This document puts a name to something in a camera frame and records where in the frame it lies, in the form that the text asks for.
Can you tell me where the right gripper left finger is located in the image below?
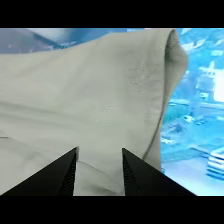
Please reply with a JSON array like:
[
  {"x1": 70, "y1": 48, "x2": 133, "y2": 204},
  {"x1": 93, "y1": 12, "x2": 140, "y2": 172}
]
[{"x1": 0, "y1": 146, "x2": 80, "y2": 197}]

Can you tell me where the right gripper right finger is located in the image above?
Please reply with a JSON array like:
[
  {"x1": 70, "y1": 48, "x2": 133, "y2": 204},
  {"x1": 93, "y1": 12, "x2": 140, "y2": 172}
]
[{"x1": 121, "y1": 147, "x2": 197, "y2": 197}]

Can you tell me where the pale grey-green shirt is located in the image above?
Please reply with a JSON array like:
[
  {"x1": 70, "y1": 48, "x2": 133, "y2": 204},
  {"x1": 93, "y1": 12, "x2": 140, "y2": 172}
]
[{"x1": 0, "y1": 28, "x2": 190, "y2": 197}]

